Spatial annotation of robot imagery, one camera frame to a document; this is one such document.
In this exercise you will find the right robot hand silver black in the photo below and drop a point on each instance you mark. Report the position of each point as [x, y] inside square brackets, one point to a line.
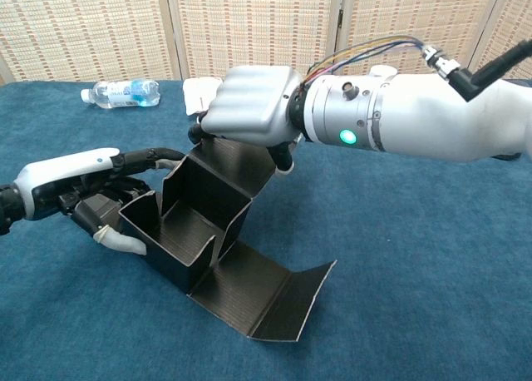
[253, 102]

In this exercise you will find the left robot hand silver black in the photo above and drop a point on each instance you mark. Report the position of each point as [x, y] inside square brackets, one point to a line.
[62, 169]

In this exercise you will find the black cardboard box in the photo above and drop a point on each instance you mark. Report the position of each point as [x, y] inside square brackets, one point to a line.
[249, 289]

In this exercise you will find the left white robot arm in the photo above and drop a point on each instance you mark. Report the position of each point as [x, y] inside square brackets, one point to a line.
[8, 210]

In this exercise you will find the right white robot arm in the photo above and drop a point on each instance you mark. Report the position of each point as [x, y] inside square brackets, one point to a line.
[415, 115]

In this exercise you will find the white tissue packet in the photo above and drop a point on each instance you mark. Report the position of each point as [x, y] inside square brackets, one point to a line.
[195, 94]

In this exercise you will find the woven folding screen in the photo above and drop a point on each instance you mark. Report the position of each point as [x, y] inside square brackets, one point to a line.
[257, 23]

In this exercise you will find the clear plastic water bottle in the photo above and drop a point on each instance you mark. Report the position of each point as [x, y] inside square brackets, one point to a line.
[124, 93]

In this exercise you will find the white floral paper cup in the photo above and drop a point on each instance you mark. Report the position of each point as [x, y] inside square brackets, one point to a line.
[382, 70]

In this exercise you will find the blue table cloth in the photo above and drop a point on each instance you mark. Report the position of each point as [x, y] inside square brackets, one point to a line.
[395, 273]

